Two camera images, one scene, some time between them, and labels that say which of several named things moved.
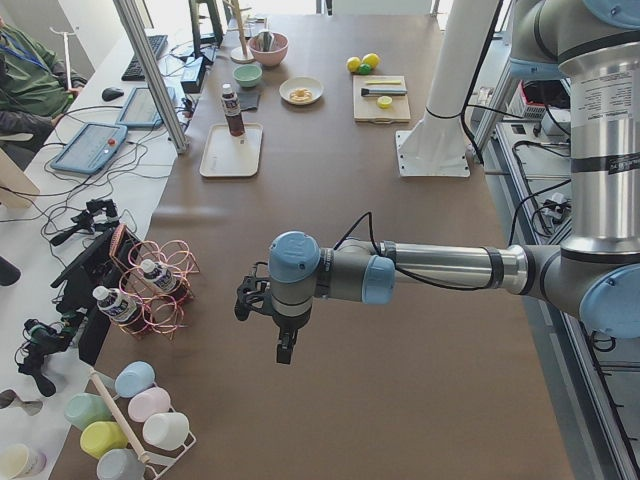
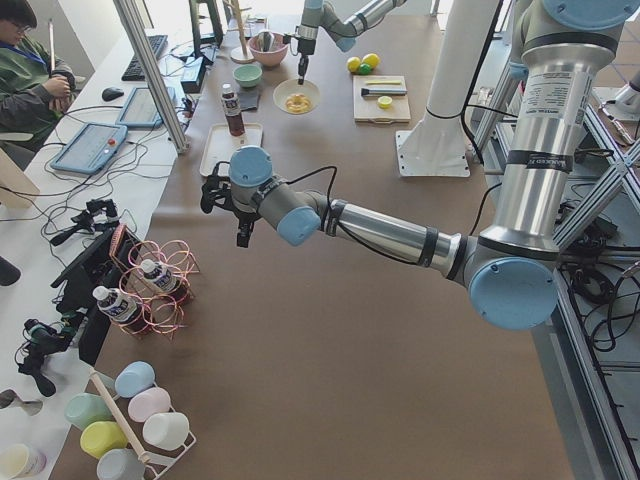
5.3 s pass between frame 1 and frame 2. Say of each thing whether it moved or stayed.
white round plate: moved
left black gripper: moved
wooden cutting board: stayed
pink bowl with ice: stayed
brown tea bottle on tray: stayed
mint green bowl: stayed
